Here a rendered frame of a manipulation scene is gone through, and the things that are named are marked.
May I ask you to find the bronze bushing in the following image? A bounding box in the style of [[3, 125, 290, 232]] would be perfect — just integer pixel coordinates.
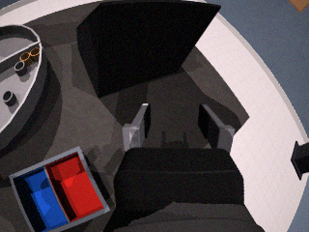
[[19, 52, 33, 67], [30, 47, 40, 62]]

